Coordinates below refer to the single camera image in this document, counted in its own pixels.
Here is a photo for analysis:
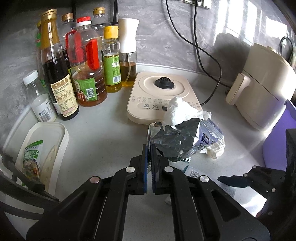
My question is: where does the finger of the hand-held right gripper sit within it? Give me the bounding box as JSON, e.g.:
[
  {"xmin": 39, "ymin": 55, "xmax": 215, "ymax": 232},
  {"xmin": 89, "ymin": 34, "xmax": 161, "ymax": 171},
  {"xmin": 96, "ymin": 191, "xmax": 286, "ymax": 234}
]
[{"xmin": 217, "ymin": 165, "xmax": 287, "ymax": 202}]

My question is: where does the white plastic tray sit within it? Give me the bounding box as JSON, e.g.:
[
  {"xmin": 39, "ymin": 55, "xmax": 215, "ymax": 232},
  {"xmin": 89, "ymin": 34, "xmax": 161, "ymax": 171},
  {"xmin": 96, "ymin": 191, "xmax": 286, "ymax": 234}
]
[{"xmin": 15, "ymin": 122, "xmax": 69, "ymax": 197}]

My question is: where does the dark sauce bottle gold cap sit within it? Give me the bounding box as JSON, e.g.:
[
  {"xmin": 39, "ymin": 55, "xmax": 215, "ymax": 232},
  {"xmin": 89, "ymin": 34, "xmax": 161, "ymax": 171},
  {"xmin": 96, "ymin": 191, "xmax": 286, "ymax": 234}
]
[{"xmin": 40, "ymin": 9, "xmax": 80, "ymax": 121}]

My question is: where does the cream kettle base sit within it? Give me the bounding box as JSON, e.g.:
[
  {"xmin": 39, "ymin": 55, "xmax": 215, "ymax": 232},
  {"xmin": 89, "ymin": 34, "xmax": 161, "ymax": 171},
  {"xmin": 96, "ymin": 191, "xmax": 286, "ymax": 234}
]
[{"xmin": 127, "ymin": 72, "xmax": 204, "ymax": 126}]

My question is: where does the white wall socket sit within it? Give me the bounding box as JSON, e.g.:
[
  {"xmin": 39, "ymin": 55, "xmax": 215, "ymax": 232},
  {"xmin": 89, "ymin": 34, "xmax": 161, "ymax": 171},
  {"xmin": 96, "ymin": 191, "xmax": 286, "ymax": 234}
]
[{"xmin": 184, "ymin": 0, "xmax": 211, "ymax": 10}]

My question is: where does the small white cap bottle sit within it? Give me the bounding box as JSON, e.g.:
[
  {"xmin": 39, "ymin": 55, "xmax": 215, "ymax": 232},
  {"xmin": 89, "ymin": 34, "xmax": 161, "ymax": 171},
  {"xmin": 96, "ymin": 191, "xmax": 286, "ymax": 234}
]
[{"xmin": 23, "ymin": 70, "xmax": 57, "ymax": 122}]

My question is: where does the green label bottle gold cap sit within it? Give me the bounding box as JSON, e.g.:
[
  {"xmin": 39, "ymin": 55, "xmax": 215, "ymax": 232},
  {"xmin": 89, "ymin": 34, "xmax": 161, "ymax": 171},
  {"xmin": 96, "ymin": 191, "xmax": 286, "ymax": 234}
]
[{"xmin": 36, "ymin": 21, "xmax": 48, "ymax": 90}]

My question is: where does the clear bottle gold cap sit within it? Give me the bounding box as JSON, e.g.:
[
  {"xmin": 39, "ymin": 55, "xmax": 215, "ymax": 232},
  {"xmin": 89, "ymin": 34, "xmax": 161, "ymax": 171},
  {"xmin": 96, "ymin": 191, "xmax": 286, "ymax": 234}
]
[{"xmin": 91, "ymin": 7, "xmax": 113, "ymax": 41}]

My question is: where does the red cap oil bottle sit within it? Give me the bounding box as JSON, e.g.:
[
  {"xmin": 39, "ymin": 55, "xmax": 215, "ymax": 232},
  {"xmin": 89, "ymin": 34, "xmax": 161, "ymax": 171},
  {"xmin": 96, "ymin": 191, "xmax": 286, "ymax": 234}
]
[{"xmin": 68, "ymin": 16, "xmax": 108, "ymax": 107}]

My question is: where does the silver foil wrapper blue print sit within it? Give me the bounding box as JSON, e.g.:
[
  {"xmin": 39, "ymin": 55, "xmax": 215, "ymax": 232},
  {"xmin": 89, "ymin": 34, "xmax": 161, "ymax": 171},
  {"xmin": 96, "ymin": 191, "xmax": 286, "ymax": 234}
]
[{"xmin": 148, "ymin": 118, "xmax": 226, "ymax": 163}]

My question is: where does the white cap oil sprayer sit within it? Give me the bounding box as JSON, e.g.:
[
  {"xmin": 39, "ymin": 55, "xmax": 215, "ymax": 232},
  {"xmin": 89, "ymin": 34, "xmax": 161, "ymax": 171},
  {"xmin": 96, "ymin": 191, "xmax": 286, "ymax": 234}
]
[{"xmin": 118, "ymin": 19, "xmax": 140, "ymax": 87}]

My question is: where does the purple plastic bucket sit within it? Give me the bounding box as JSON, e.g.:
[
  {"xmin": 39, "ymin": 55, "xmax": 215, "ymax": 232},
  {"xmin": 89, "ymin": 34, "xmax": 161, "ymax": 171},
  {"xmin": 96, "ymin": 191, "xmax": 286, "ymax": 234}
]
[{"xmin": 264, "ymin": 100, "xmax": 296, "ymax": 172}]

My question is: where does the yellow cap green label bottle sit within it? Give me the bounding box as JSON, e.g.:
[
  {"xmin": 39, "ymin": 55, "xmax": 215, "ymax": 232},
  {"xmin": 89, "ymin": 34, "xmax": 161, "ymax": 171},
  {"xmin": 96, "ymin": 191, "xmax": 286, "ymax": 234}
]
[{"xmin": 102, "ymin": 25, "xmax": 122, "ymax": 93}]

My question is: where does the white printed packet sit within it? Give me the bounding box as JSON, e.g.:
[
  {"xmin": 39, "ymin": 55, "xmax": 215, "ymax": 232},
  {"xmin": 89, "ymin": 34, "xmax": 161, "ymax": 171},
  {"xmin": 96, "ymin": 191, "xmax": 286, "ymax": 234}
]
[{"xmin": 183, "ymin": 165, "xmax": 236, "ymax": 200}]

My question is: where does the black looped cable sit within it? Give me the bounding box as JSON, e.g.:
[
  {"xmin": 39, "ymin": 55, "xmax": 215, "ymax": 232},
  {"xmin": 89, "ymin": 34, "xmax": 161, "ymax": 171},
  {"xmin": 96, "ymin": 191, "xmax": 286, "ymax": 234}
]
[{"xmin": 280, "ymin": 37, "xmax": 296, "ymax": 68}]

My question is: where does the crumpled white tissue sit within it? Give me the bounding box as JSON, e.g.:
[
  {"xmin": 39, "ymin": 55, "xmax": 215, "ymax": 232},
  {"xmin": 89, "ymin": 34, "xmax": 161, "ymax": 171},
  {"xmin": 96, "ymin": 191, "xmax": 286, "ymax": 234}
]
[{"xmin": 163, "ymin": 96, "xmax": 226, "ymax": 160}]

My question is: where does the green packet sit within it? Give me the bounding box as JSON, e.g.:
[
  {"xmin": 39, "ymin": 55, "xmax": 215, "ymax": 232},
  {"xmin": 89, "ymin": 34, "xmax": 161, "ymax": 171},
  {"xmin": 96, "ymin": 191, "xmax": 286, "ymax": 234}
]
[{"xmin": 22, "ymin": 140, "xmax": 44, "ymax": 186}]

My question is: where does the red handle bottle gold cap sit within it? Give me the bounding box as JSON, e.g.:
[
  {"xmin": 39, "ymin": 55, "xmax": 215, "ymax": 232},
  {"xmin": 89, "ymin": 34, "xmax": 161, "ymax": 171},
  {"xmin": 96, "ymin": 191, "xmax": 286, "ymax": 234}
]
[{"xmin": 60, "ymin": 13, "xmax": 78, "ymax": 70}]

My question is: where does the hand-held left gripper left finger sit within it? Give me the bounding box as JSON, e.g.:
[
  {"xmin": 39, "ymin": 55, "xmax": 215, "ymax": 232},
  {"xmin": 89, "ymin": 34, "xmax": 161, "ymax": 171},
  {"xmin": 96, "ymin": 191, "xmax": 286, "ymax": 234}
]
[{"xmin": 26, "ymin": 144, "xmax": 149, "ymax": 241}]

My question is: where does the white air fryer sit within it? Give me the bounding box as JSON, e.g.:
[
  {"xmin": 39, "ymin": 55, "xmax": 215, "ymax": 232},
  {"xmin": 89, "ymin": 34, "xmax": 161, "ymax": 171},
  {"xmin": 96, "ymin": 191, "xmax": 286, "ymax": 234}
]
[{"xmin": 225, "ymin": 43, "xmax": 296, "ymax": 131}]

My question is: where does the black power cord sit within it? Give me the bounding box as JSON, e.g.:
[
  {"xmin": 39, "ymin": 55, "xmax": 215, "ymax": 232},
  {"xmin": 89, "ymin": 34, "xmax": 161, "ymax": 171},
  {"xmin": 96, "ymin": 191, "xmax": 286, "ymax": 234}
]
[
  {"xmin": 166, "ymin": 0, "xmax": 223, "ymax": 106},
  {"xmin": 193, "ymin": 0, "xmax": 232, "ymax": 88}
]

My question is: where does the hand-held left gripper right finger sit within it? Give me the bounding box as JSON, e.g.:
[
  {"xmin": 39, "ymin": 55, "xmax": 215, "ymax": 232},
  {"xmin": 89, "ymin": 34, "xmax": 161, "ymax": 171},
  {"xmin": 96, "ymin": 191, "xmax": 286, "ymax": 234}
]
[{"xmin": 150, "ymin": 144, "xmax": 271, "ymax": 241}]

